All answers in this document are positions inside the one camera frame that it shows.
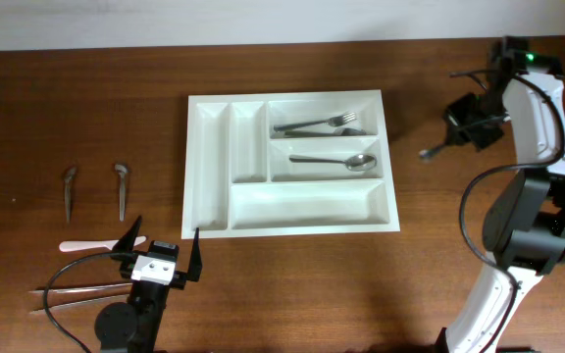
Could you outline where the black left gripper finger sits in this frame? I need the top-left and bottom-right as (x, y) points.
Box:
(186, 228), (202, 282)
(112, 216), (142, 253)

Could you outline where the metal tablespoon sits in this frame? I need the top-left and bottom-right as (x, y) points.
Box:
(288, 154), (378, 172)
(419, 143), (447, 162)

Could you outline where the small metal teaspoon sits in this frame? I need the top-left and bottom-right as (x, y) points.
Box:
(114, 164), (128, 222)
(63, 166), (77, 224)

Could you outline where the metal fork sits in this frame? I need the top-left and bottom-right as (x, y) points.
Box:
(283, 127), (367, 138)
(273, 112), (357, 132)

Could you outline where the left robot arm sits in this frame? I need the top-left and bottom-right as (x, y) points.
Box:
(94, 218), (190, 353)

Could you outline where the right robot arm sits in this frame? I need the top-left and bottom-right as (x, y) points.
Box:
(181, 36), (565, 352)

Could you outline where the white cutlery tray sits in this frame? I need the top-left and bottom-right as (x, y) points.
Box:
(181, 90), (400, 239)

